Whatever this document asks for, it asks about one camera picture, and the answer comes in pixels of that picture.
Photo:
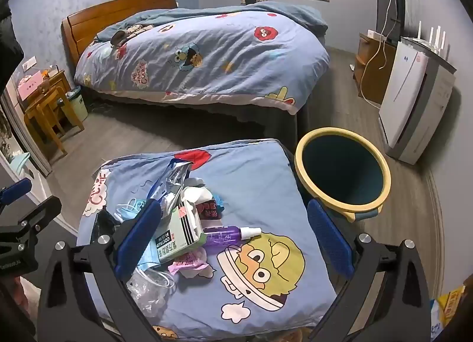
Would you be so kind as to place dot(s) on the wooden cabinet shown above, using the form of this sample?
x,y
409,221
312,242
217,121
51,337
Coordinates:
x,y
373,75

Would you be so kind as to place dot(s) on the black television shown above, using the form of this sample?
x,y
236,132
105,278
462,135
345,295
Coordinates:
x,y
388,13

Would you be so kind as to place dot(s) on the yellow carton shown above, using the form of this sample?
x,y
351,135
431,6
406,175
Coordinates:
x,y
452,299

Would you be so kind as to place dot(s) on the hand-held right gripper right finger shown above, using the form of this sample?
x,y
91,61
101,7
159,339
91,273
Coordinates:
x,y
329,238

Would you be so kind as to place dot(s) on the wall socket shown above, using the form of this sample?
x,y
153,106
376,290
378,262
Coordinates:
x,y
29,63

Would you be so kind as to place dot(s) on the wooden bed headboard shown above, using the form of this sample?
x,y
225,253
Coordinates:
x,y
96,20

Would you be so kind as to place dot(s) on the wooden stool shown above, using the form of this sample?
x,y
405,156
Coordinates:
x,y
48,109

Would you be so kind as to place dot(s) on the white router with antennas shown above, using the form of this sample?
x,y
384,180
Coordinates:
x,y
430,44

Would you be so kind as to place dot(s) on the blue bin with yellow rim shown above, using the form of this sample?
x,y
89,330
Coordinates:
x,y
343,168

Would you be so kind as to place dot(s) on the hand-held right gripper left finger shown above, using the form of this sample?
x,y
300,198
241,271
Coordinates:
x,y
138,234

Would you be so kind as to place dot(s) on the blue white printed carton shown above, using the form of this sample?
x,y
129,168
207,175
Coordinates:
x,y
436,314

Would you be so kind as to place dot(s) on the white paper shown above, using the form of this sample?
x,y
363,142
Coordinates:
x,y
201,272

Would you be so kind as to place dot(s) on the white air purifier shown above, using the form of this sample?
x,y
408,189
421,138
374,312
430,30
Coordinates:
x,y
406,98

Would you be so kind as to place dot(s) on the dark bed base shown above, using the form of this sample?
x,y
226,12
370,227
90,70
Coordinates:
x,y
221,114

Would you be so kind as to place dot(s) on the blue paper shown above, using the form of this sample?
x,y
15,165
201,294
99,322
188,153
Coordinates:
x,y
129,209

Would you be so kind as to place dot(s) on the blue cartoon printed duvet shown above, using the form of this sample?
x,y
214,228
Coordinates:
x,y
221,42

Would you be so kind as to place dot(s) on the white power strip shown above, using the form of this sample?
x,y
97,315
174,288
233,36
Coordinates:
x,y
375,35

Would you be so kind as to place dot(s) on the blue cartoon printed cushion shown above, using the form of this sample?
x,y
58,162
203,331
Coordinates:
x,y
258,194

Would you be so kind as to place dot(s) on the silver foil packet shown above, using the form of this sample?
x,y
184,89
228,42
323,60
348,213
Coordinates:
x,y
173,175

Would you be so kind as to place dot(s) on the pink box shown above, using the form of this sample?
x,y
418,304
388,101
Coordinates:
x,y
31,85

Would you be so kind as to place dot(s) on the white tissue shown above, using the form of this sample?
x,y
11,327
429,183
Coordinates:
x,y
194,192

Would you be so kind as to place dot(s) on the red black wrapper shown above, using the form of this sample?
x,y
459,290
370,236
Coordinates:
x,y
208,210

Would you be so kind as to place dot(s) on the blue face mask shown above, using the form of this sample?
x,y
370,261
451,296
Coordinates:
x,y
149,257

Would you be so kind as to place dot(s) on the purple spray bottle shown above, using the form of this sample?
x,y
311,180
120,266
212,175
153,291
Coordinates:
x,y
221,236

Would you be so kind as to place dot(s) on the pale green waste bin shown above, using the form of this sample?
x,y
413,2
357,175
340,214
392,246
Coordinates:
x,y
75,105

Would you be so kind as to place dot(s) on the green white carton box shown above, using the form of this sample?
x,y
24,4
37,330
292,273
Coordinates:
x,y
177,238

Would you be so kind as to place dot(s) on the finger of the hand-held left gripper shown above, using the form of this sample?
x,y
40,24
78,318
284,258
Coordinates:
x,y
37,213
16,189

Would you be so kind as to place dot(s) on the wooden nightstand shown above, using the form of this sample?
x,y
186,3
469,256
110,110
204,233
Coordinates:
x,y
57,81

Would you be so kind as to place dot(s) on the pink paper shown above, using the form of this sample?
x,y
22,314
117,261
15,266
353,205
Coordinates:
x,y
188,262

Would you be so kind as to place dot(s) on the clear plastic wrap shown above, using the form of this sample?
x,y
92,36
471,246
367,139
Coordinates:
x,y
144,286

